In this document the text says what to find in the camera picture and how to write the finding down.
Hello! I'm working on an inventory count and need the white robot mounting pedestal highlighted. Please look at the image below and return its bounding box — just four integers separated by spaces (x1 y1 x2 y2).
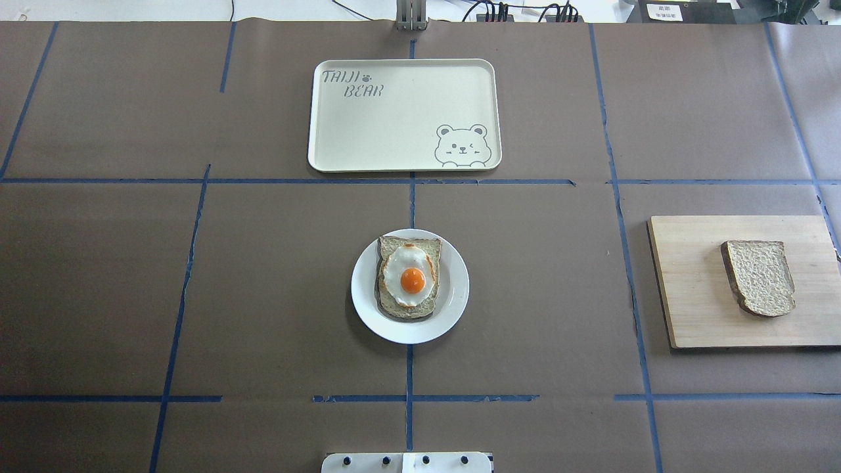
321 451 495 472

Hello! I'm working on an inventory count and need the aluminium frame post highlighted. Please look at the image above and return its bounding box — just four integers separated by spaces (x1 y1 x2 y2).
396 0 428 31

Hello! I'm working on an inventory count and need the wooden cutting board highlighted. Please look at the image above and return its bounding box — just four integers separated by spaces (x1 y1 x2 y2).
648 215 840 348

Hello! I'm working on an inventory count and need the fried egg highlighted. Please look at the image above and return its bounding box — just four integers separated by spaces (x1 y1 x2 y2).
380 243 438 309

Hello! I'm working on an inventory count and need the bread slice under egg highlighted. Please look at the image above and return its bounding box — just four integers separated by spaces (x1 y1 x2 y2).
376 235 443 320

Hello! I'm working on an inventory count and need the cream bear serving tray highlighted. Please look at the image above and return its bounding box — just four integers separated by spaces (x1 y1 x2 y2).
307 58 503 173

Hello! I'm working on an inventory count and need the orange black adapter far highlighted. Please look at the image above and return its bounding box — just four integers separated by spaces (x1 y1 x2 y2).
468 2 516 23

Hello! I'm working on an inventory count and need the black rectangular box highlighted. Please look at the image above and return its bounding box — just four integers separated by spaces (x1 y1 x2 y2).
625 1 736 24

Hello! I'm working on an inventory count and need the brown bread slice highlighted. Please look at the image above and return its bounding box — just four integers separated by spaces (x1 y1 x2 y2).
720 240 796 318

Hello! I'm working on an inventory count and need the white round plate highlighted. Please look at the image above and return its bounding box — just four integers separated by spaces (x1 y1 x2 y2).
350 229 470 344

